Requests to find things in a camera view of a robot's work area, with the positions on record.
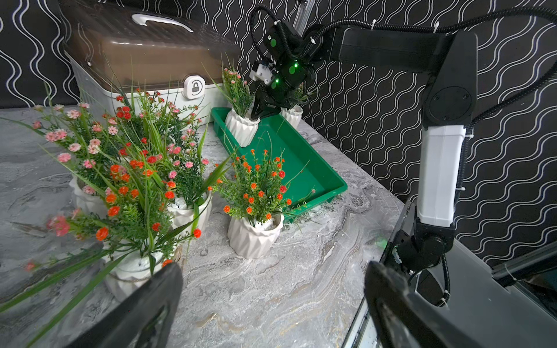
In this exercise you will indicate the pink flower pot back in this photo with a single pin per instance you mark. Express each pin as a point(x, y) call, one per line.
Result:
point(87, 144)

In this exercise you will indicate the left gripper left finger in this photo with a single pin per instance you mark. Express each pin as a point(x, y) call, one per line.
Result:
point(145, 318)

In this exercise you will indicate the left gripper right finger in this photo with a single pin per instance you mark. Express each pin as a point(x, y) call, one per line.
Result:
point(402, 318)

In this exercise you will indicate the green grass pot back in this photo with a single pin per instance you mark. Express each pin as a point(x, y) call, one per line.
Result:
point(168, 141)

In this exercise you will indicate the green plant pot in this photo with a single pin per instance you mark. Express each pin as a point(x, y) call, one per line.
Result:
point(294, 115)

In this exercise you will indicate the pink flower pot front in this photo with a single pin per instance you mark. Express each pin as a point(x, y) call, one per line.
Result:
point(238, 123)

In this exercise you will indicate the green plastic tray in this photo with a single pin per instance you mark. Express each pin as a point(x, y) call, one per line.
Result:
point(312, 180)

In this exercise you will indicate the pink flower pot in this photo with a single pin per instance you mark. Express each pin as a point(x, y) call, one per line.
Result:
point(87, 144)
point(238, 123)

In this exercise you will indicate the red flower pot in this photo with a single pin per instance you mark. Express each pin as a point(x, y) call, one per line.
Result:
point(137, 235)

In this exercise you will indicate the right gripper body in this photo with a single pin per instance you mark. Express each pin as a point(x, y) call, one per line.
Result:
point(279, 87)

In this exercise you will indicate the brown lidded storage box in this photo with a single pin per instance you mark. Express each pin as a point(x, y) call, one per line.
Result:
point(117, 50)

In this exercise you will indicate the orange flower pot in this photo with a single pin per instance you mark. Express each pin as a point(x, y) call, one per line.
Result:
point(258, 199)

